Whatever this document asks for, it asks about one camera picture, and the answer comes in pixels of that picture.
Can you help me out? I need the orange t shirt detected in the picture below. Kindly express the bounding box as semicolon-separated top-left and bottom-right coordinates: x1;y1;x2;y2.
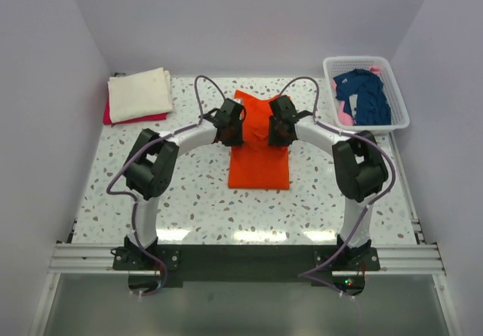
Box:
228;90;290;190

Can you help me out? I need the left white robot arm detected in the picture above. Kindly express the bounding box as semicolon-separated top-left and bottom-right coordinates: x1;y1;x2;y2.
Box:
122;99;247;270

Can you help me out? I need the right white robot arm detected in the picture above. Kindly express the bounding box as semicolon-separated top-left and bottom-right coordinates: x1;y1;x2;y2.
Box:
268;96;389;270

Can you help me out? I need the pink t shirt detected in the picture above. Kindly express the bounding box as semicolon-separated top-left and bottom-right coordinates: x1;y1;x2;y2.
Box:
331;66;383;126

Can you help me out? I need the navy blue t shirt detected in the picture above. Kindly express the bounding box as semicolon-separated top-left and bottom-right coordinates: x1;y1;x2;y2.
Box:
333;69;392;126

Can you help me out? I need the folded cream t shirt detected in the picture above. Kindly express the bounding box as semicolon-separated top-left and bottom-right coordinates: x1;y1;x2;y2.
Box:
107;67;174;122

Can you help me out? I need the white plastic basket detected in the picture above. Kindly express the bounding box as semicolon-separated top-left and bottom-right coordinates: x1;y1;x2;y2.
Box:
323;56;410;134

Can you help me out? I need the folded magenta t shirt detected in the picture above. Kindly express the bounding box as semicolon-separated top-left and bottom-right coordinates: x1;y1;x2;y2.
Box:
103;99;168;125

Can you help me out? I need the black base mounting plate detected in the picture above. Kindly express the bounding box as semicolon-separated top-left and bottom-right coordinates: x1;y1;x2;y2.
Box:
110;240;381;295

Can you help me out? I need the aluminium frame rail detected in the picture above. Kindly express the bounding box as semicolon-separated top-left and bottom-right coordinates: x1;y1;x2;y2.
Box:
48;214;448;276

